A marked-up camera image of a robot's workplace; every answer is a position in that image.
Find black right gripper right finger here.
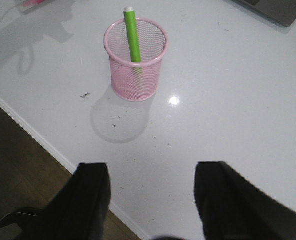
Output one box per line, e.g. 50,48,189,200
194,161,296,240

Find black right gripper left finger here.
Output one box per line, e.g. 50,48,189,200
0,162,111,240

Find green highlighter pen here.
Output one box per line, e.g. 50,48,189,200
123,6,141,63

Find pink highlighter pen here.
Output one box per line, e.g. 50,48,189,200
21,0,46,8

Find pink mesh pen holder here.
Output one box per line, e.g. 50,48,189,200
103,18,169,102

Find grey laptop computer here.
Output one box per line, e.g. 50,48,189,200
231,0,296,27

